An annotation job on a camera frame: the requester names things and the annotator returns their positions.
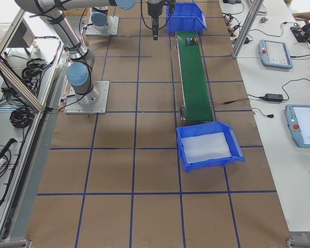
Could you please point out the red mushroom push button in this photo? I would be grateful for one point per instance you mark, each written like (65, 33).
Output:
(190, 39)

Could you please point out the aluminium frame post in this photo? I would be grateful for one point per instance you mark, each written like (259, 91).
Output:
(250, 18)

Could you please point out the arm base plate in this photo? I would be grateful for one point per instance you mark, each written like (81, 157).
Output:
(92, 103)
(102, 26)

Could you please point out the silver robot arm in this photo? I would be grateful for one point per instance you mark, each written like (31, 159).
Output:
(126, 5)
(82, 58)

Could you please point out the grey control box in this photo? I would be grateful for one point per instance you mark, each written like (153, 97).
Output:
(23, 36)

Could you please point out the blue bin with foam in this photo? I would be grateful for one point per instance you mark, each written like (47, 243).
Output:
(209, 128)

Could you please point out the yellow mushroom push button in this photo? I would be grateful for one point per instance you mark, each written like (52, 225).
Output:
(190, 43)

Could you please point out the black power adapter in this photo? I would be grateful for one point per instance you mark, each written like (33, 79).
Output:
(273, 97)

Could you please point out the near teach pendant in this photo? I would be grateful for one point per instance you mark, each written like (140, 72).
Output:
(298, 122)

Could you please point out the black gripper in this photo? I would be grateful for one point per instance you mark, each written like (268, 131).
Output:
(153, 10)

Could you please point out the white foam pad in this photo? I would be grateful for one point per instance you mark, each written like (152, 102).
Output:
(205, 147)

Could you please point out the far teach pendant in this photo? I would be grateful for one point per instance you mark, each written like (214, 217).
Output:
(274, 54)

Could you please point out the blue bin far end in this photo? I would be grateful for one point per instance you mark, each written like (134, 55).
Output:
(186, 17)

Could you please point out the green conveyor belt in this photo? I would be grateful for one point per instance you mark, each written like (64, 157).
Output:
(196, 105)

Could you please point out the teach pendant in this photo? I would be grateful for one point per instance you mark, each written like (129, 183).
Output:
(298, 122)
(274, 54)

